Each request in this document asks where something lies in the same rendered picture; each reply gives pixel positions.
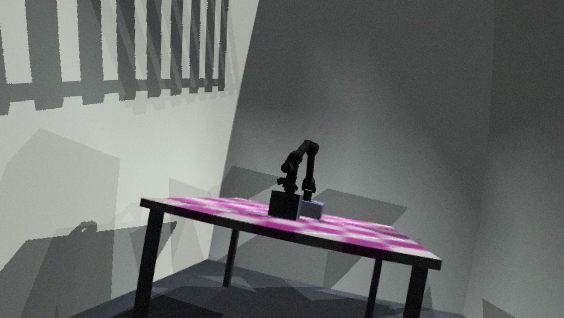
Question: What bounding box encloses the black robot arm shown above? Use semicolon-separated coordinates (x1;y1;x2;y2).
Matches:
277;140;319;202

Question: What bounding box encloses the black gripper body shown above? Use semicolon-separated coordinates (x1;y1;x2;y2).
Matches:
282;174;298;191

